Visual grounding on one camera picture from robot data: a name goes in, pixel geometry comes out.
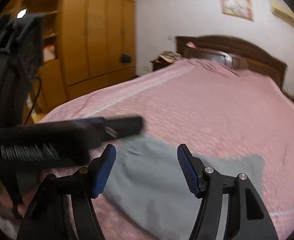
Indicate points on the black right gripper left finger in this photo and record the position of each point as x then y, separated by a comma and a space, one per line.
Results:
99, 170

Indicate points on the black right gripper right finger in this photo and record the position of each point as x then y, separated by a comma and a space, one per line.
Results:
192, 168

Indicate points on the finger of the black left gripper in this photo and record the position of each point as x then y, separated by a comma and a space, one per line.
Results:
91, 121
118, 128

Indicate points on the grey sweat pants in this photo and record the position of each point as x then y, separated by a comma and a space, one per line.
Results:
148, 191

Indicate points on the person's left hand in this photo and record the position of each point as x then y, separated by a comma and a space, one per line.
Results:
6, 204

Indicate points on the pink floral bedspread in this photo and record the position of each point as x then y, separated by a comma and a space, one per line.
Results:
236, 121

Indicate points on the cluttered dark nightstand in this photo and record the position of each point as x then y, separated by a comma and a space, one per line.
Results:
165, 59

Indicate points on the wooden wardrobe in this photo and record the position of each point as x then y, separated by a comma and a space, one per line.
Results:
83, 42

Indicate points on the dark wooden headboard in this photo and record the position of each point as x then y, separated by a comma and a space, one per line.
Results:
236, 53

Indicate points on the framed wedding photo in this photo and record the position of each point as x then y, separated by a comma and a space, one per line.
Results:
238, 8

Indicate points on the wall air conditioner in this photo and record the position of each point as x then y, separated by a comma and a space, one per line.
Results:
282, 12

